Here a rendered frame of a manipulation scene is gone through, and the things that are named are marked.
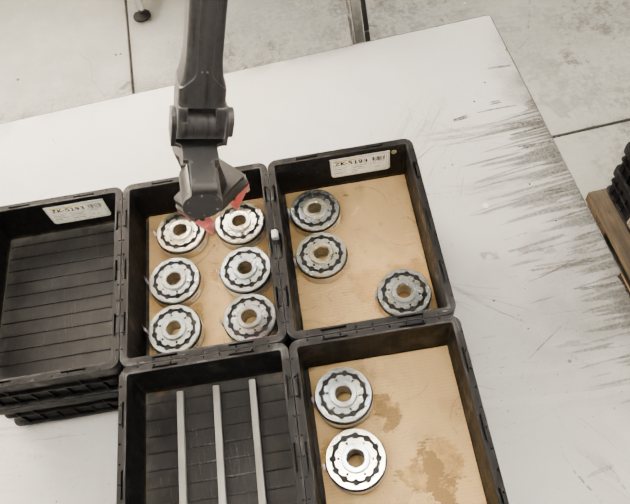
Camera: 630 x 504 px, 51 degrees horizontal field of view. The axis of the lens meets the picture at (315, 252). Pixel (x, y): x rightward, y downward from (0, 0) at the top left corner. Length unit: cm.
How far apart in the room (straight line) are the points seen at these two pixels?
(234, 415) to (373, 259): 41
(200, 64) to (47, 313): 75
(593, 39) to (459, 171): 152
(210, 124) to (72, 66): 231
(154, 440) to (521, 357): 73
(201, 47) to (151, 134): 97
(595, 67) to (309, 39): 117
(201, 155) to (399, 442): 60
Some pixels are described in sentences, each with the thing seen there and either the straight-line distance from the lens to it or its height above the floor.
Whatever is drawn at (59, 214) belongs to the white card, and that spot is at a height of 89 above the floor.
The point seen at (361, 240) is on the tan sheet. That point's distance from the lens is 136.
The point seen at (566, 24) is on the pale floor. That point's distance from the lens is 308.
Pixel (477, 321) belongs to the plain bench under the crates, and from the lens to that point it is 143.
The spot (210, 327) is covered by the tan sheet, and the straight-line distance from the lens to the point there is 132.
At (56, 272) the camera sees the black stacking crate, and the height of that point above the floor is 83.
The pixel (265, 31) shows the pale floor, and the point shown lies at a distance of 307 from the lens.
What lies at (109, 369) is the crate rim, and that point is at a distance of 123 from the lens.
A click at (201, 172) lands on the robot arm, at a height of 128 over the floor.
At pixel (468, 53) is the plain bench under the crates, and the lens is 189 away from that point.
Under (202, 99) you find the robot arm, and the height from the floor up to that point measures 136.
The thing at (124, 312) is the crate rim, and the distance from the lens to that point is 127.
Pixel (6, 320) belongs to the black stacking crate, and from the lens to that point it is 149.
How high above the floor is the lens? 200
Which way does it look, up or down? 59 degrees down
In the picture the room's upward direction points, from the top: 11 degrees counter-clockwise
